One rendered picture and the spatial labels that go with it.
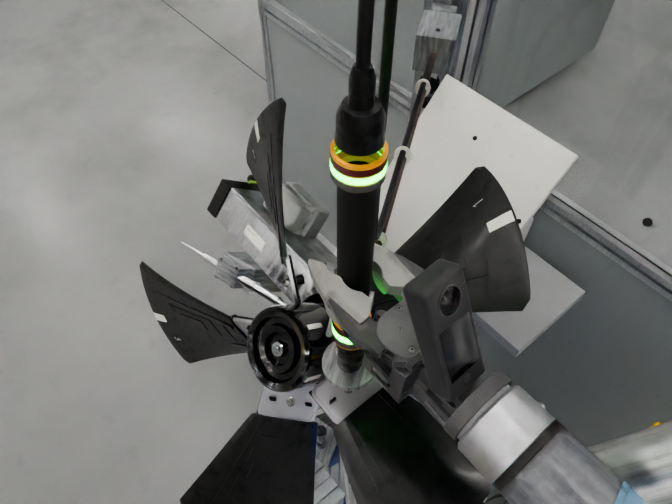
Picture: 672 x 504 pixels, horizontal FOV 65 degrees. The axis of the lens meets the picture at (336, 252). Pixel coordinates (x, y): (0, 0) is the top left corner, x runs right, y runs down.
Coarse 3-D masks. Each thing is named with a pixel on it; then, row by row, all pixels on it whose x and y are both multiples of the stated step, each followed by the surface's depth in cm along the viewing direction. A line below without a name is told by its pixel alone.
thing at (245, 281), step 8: (192, 248) 106; (208, 256) 102; (216, 264) 101; (240, 280) 96; (248, 280) 95; (248, 288) 95; (256, 288) 94; (264, 288) 94; (264, 296) 93; (272, 296) 92; (280, 304) 91
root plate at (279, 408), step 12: (264, 396) 79; (276, 396) 80; (288, 396) 80; (300, 396) 81; (264, 408) 80; (276, 408) 80; (288, 408) 81; (300, 408) 81; (312, 408) 82; (300, 420) 82; (312, 420) 82
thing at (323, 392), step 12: (324, 384) 75; (372, 384) 75; (324, 396) 74; (336, 396) 74; (348, 396) 74; (360, 396) 74; (324, 408) 73; (336, 408) 73; (348, 408) 73; (336, 420) 71
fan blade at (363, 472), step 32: (352, 416) 71; (384, 416) 71; (416, 416) 71; (352, 448) 69; (384, 448) 69; (416, 448) 68; (448, 448) 68; (352, 480) 68; (384, 480) 67; (416, 480) 66; (448, 480) 66; (480, 480) 65
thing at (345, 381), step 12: (372, 300) 63; (372, 312) 64; (324, 360) 67; (336, 360) 67; (324, 372) 67; (336, 372) 66; (360, 372) 66; (336, 384) 66; (348, 384) 65; (360, 384) 65
